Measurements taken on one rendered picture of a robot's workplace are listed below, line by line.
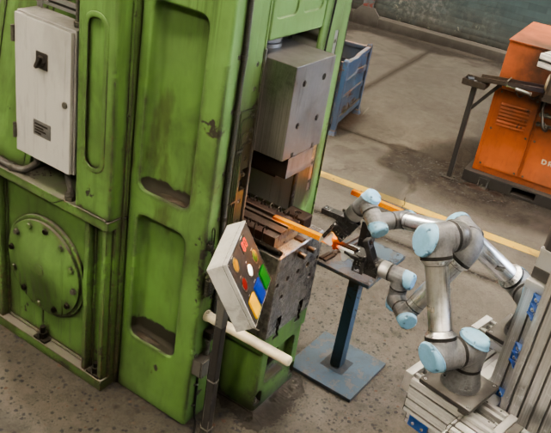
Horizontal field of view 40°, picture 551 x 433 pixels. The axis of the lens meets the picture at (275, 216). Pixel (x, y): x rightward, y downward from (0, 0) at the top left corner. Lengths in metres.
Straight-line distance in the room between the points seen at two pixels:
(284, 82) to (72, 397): 1.86
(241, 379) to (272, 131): 1.31
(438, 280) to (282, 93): 0.94
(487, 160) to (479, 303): 1.95
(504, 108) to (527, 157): 0.46
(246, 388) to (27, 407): 1.03
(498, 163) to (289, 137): 3.85
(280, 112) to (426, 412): 1.31
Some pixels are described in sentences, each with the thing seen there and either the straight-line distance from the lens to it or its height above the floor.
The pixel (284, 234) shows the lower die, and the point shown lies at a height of 0.97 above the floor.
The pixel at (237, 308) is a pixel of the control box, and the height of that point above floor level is 1.03.
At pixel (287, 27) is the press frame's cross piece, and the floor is 1.87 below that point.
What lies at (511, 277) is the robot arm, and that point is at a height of 1.04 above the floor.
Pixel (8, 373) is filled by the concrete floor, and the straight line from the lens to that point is 4.01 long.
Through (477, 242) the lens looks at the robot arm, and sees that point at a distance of 3.03.
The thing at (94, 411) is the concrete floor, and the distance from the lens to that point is 3.79.
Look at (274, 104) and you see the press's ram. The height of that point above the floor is 1.59.
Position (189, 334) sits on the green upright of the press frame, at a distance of 3.39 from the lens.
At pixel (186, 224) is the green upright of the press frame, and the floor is 1.06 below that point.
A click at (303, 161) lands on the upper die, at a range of 3.23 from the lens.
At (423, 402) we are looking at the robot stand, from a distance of 3.08.
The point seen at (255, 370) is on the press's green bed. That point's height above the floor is 0.27.
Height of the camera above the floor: 2.64
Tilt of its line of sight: 29 degrees down
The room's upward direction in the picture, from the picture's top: 9 degrees clockwise
